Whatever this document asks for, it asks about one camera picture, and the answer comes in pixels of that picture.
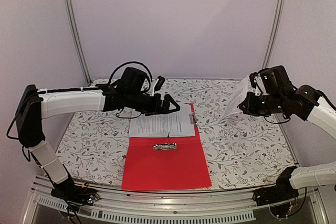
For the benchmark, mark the spine metal folder clip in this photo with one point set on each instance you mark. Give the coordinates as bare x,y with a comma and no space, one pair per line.
164,146

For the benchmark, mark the printed white paper sheets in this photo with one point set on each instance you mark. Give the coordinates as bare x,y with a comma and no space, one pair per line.
176,124

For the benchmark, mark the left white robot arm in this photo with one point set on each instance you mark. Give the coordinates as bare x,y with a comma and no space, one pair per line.
37,105

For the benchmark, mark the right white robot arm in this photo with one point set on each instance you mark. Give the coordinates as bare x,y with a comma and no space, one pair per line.
316,109

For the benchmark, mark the right aluminium frame post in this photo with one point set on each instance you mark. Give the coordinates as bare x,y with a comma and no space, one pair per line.
273,32

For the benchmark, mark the aluminium front rail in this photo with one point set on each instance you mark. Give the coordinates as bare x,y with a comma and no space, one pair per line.
189,206

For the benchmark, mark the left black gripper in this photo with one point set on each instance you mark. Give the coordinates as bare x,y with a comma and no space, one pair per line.
157,108

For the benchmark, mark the separate printed paper sheet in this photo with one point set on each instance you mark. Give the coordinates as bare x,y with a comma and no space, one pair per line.
237,98

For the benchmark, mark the left aluminium frame post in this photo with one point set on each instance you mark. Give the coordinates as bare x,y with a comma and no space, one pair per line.
76,40

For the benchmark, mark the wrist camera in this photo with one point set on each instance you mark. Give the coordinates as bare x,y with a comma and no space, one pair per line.
156,85
256,82

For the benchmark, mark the red file folder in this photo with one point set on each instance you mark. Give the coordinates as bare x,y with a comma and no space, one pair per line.
148,170

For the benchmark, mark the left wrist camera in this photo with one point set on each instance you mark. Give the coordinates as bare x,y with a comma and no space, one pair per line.
156,85

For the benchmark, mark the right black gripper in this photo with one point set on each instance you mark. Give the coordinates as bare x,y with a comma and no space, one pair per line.
249,108

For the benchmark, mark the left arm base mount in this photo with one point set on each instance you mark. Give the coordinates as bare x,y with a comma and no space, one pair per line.
70,192

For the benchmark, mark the aluminium frame post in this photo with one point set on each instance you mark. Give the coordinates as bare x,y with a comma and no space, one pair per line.
76,40
273,32

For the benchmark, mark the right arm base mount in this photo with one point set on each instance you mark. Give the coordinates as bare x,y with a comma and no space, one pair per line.
281,191

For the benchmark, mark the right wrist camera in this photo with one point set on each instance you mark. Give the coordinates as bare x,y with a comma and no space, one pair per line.
256,82

